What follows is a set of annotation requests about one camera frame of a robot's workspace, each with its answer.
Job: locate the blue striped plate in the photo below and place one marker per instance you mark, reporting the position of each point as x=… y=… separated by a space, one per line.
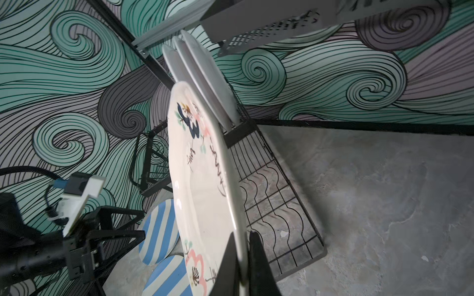
x=169 y=279
x=161 y=234

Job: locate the orange sunburst plate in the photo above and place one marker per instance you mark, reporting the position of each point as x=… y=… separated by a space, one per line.
x=212 y=83

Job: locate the cream plate with drawing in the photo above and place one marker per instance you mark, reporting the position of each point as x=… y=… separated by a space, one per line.
x=207 y=196

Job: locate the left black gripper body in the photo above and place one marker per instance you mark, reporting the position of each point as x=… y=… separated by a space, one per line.
x=84 y=256

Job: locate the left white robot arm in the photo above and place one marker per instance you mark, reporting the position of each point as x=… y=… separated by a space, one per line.
x=27 y=253

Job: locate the black perforated metal tray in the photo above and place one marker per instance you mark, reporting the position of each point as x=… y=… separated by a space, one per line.
x=237 y=26

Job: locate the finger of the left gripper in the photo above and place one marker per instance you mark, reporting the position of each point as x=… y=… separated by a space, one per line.
x=100 y=263
x=115 y=218

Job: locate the black wire dish rack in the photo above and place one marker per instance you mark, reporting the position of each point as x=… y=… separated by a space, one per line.
x=272 y=206

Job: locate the aluminium rail back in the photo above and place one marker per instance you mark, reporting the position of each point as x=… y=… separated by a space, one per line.
x=181 y=19

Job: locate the blue striped plate near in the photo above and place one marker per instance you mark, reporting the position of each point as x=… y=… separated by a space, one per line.
x=169 y=279

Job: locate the green red rimmed plate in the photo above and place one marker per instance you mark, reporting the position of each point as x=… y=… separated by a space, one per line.
x=175 y=64

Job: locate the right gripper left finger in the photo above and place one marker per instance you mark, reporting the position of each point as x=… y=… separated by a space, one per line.
x=227 y=280

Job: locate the blue striped plate far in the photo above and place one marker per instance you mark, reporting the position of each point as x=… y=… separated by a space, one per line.
x=161 y=234

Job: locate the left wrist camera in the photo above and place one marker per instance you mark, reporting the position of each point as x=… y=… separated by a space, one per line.
x=77 y=190

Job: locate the white plate black motif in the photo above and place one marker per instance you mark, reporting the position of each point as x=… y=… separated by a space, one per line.
x=196 y=77

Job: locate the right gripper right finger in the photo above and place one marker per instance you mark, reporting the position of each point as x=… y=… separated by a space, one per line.
x=261 y=280

